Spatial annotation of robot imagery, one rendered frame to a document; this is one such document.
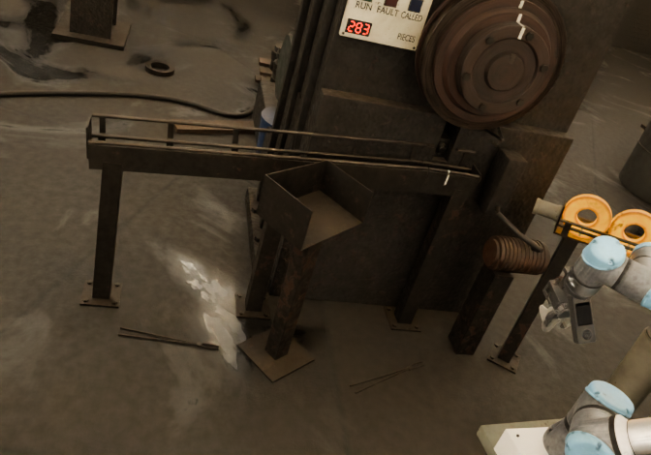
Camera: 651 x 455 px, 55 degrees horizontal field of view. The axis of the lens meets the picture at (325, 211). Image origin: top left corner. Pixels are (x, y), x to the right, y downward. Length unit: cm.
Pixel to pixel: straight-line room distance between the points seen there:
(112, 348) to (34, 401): 30
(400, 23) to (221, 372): 128
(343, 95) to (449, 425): 118
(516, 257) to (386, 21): 94
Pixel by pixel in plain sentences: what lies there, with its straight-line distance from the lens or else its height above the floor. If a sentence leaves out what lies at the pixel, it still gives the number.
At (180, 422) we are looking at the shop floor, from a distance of 204.
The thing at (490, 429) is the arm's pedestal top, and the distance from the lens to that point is 194.
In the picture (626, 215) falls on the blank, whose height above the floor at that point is 77.
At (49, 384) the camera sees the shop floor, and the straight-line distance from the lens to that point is 212.
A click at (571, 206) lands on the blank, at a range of 231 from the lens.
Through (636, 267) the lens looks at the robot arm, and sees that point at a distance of 146.
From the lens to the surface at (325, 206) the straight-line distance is 197.
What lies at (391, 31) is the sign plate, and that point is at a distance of 208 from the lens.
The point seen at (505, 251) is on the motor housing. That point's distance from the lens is 230.
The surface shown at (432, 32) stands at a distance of 197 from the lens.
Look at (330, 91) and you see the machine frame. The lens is 211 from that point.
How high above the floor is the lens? 160
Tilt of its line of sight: 31 degrees down
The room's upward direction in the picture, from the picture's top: 17 degrees clockwise
